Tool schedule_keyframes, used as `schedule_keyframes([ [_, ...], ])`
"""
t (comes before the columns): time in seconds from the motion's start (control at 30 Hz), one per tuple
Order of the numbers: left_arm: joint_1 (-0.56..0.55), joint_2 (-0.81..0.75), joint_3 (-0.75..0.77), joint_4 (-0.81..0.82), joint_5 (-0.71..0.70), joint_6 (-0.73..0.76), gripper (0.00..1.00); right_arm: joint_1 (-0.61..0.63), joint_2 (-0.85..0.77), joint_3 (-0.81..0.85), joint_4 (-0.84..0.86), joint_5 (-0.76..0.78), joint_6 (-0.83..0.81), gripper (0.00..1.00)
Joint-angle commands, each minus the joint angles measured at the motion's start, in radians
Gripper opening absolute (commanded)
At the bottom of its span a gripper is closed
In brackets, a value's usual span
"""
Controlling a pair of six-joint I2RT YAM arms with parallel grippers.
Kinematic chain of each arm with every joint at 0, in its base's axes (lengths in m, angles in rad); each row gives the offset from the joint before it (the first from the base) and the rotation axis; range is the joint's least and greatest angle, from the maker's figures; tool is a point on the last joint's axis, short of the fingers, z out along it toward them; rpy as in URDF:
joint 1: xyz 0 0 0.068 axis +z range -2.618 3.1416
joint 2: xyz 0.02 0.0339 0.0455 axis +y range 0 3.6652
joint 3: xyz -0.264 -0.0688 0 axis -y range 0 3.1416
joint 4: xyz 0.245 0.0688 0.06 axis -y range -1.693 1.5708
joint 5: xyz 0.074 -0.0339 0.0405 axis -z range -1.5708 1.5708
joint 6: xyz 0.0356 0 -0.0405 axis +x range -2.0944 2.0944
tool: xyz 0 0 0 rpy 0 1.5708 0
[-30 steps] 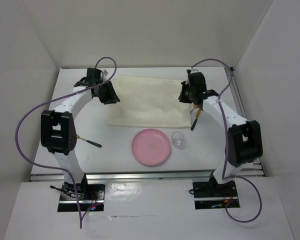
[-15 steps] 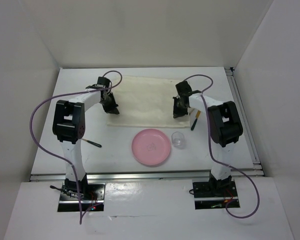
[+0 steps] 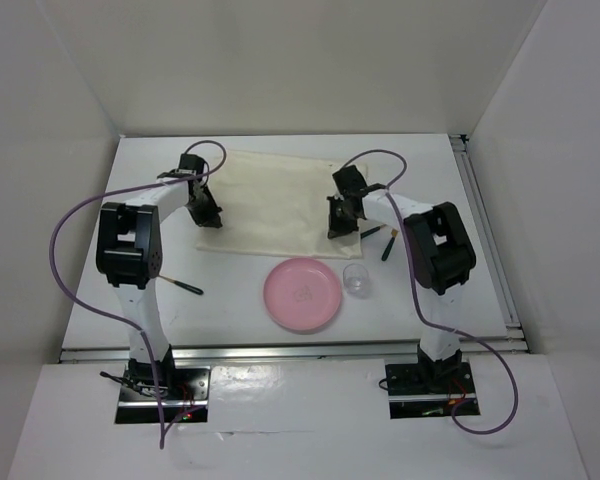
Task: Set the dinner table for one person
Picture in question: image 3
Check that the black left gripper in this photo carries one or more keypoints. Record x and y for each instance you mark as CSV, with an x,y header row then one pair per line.
x,y
209,218

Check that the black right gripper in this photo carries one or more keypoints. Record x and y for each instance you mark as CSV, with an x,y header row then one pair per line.
x,y
335,228

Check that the cream cloth placemat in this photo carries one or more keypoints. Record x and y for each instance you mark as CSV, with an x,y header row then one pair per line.
x,y
275,205

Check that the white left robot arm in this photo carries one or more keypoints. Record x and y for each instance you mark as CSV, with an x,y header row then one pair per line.
x,y
129,254

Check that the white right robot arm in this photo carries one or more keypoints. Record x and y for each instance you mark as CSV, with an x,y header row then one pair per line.
x,y
439,253

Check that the clear plastic cup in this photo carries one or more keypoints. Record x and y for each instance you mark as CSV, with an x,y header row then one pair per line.
x,y
356,280

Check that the pink round plate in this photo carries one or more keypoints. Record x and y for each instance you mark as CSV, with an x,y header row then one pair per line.
x,y
302,295

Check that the gold spoon green handle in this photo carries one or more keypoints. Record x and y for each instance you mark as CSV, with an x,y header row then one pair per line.
x,y
370,232

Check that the gold knife green handle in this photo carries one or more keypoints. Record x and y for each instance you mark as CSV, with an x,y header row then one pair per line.
x,y
389,246

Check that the gold fork green handle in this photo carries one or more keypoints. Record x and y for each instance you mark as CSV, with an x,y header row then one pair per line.
x,y
182,285

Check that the aluminium right frame rail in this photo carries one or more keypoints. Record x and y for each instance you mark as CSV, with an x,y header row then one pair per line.
x,y
515,332

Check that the aluminium frame rail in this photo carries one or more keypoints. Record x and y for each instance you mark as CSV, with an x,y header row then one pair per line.
x,y
515,332
257,353

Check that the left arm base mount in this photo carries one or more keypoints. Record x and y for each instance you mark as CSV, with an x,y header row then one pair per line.
x,y
185,402

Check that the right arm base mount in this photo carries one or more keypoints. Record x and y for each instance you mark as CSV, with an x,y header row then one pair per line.
x,y
409,397

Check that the aluminium front frame rail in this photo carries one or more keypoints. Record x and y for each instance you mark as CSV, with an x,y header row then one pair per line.
x,y
257,353

